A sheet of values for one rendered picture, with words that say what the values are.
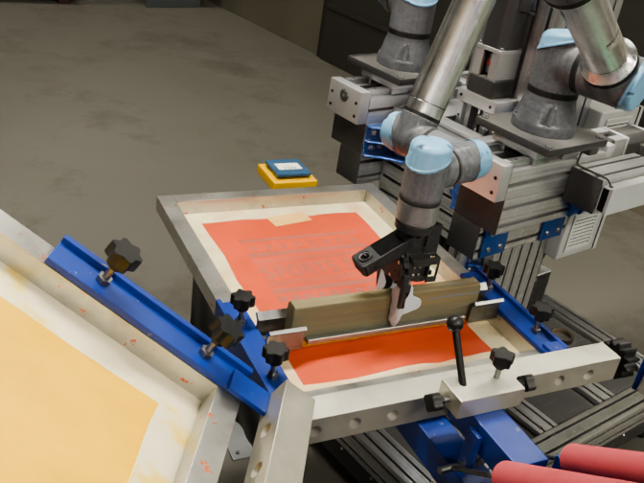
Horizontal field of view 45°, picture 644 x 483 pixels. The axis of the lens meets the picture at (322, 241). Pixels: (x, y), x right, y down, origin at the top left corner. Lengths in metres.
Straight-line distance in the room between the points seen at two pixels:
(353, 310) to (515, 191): 0.57
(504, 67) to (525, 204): 0.38
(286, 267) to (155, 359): 0.73
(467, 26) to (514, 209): 0.53
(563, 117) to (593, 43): 0.28
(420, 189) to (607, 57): 0.52
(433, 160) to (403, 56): 0.87
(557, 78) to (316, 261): 0.67
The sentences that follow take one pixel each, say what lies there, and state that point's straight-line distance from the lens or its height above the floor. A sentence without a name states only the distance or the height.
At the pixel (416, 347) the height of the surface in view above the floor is 0.95.
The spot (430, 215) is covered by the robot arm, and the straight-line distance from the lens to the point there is 1.39.
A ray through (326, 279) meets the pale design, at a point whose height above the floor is 0.95.
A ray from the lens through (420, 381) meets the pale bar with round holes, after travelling 1.30.
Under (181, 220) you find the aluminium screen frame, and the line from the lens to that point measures 1.78.
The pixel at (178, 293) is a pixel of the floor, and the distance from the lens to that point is 3.35.
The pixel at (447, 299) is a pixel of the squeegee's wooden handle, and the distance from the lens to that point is 1.55.
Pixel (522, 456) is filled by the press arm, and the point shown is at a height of 1.04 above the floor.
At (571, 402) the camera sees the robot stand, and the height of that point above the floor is 0.21.
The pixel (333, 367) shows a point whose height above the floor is 0.95.
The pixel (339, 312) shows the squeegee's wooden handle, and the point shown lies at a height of 1.04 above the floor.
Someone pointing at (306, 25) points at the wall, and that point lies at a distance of 7.28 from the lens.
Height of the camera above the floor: 1.81
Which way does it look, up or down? 28 degrees down
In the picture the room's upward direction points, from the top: 9 degrees clockwise
